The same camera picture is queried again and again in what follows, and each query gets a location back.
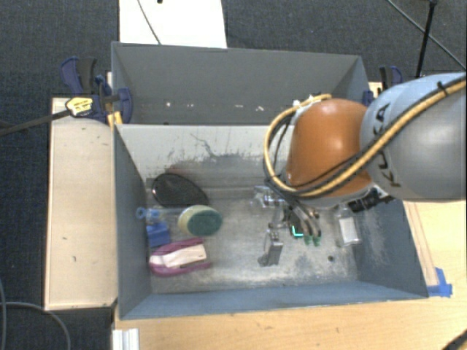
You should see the grey metal bin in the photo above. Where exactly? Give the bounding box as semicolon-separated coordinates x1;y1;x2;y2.
110;41;430;321

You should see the yellow and green sponge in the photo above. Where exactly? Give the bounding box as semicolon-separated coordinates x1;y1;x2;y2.
177;204;224;238

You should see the black oval case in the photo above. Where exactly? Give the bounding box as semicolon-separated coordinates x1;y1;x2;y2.
151;173;211;209

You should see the clear plastic bottle blue cap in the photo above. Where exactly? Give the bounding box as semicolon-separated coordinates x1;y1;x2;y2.
135;206;190;226

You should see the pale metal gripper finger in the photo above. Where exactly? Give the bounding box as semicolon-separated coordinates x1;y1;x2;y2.
263;227;279;249
257;241;285;268

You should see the blue block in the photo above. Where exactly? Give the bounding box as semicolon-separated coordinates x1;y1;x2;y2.
145;222;172;249

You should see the purple and white stapler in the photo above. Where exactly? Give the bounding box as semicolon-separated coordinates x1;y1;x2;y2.
148;237;214;278

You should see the black cylinder on white bracket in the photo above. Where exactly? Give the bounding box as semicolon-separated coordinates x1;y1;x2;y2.
347;189;395;214

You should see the pale wood board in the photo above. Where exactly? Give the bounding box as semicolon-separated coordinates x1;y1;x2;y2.
43;96;120;311

